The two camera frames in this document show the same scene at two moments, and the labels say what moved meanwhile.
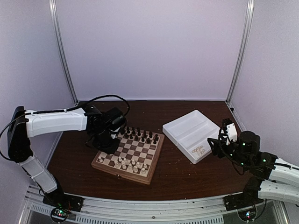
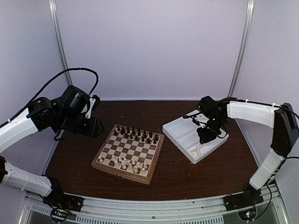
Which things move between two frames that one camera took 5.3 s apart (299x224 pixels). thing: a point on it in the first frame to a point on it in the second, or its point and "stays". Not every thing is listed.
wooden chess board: (137, 157) stays
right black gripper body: (223, 154) to (210, 134)
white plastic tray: (190, 132) stays
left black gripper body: (103, 143) to (91, 130)
